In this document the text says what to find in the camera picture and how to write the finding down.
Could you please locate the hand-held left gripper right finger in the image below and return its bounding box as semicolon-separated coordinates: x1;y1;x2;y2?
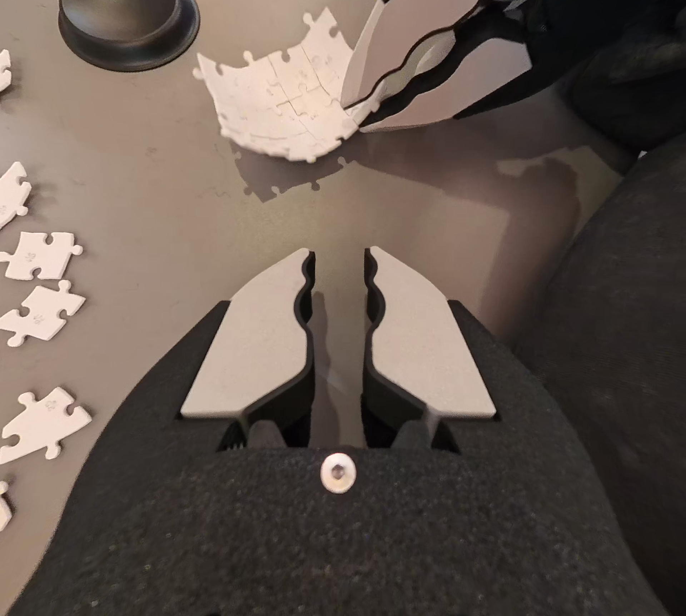
361;246;497;448

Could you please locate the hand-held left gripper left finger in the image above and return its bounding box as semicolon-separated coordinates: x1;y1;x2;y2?
180;248;316;448

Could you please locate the curved assembled puzzle section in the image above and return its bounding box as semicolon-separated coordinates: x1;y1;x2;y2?
193;6;384;163

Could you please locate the spread of white puzzle pieces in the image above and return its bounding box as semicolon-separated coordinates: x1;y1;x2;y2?
0;49;93;533

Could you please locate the person's right forearm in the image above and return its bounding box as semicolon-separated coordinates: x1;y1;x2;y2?
568;0;686;150

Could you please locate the black round puzzle stand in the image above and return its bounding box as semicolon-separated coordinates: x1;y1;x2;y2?
58;0;201;73

